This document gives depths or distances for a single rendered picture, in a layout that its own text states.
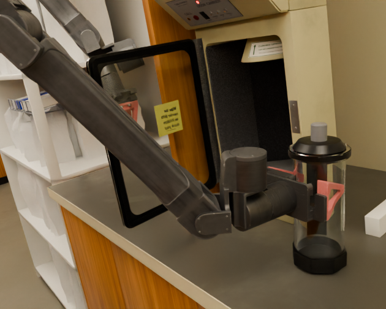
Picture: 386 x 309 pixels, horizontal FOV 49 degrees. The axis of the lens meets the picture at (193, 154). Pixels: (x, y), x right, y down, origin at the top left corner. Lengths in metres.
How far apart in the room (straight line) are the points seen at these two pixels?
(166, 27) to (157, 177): 0.58
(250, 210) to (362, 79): 0.76
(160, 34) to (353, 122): 0.64
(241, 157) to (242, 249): 0.35
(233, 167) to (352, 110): 0.77
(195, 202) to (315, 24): 0.47
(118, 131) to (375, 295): 0.50
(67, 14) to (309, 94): 0.61
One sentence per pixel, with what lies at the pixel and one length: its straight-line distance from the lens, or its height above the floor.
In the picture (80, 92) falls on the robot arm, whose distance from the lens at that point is 0.61.
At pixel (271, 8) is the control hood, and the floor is 1.42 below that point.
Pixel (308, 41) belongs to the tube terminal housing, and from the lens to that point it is 0.92.
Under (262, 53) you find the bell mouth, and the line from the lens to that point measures 0.98.
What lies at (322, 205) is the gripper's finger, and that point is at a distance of 0.72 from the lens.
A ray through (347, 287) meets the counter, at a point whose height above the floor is 0.94.
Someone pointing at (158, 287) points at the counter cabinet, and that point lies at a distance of 1.10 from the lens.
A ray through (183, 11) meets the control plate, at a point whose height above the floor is 1.45.
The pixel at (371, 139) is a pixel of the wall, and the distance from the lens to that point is 1.35.
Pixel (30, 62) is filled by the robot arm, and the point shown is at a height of 1.40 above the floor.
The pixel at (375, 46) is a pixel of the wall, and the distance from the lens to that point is 1.29.
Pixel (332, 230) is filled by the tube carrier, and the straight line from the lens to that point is 0.80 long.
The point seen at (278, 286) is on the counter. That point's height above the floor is 0.94.
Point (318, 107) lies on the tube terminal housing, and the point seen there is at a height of 1.21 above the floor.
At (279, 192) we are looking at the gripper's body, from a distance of 0.70.
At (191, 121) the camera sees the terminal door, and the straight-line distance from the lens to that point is 1.09.
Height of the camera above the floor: 1.40
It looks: 16 degrees down
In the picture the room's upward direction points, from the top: 10 degrees counter-clockwise
